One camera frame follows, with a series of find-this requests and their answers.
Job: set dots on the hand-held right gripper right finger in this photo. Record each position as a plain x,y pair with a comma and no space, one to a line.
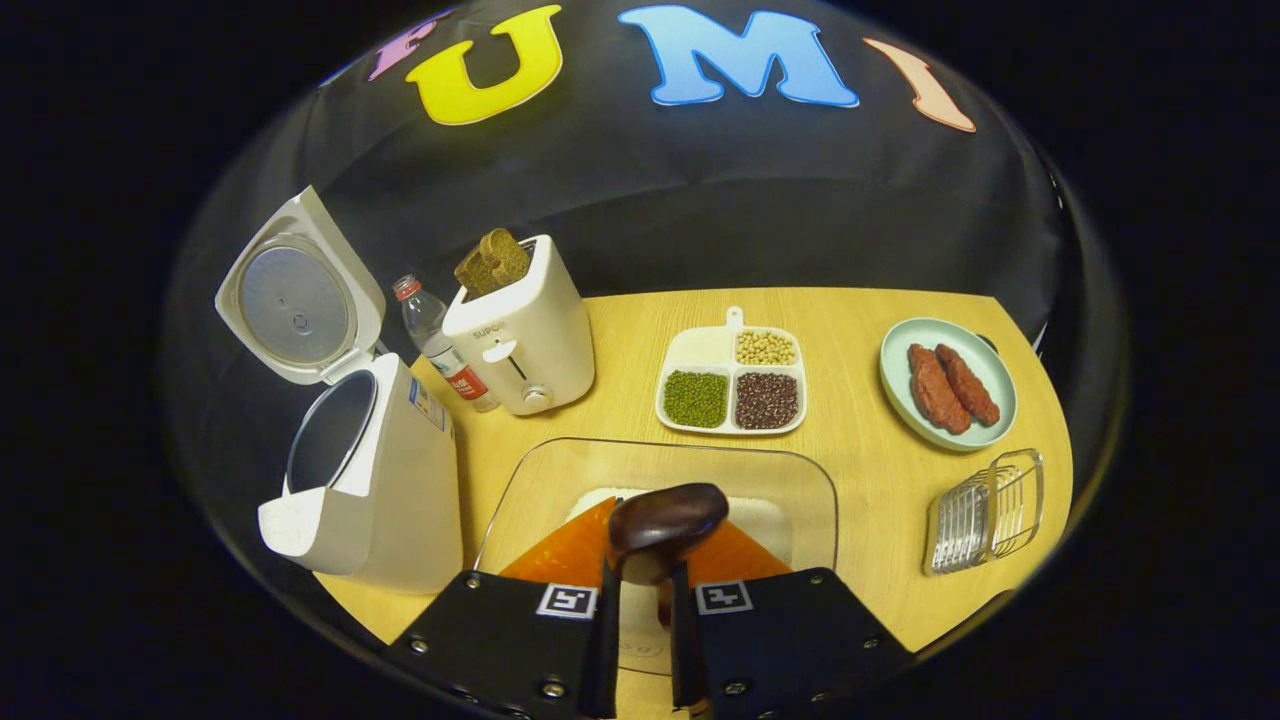
780,650

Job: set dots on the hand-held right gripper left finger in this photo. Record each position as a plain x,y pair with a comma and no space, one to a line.
500,650

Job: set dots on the dark wooden spoon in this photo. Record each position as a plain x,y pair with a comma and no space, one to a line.
660,525

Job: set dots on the white rice cooker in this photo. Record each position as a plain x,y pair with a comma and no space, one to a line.
400,500

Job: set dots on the clear glass tray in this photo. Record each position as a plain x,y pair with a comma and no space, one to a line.
560,470

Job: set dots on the red bean pile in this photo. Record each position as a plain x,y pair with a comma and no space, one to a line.
767,400

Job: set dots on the green mung bean pile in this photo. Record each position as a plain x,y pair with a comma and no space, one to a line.
695,398

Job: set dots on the red meat slice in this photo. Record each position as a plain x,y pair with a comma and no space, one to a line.
930,390
975,390

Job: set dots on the soybean pile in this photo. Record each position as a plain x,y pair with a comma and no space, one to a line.
765,348

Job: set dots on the clear water bottle red label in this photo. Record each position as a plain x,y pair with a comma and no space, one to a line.
440,345

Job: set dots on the white divided dish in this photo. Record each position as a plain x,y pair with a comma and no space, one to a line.
700,347

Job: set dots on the white toaster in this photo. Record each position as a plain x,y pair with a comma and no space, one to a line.
530,330

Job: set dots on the pale green plate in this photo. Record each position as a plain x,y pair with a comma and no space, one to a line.
950,330

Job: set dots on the brown bread slice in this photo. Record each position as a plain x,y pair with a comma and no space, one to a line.
505,258
475,272

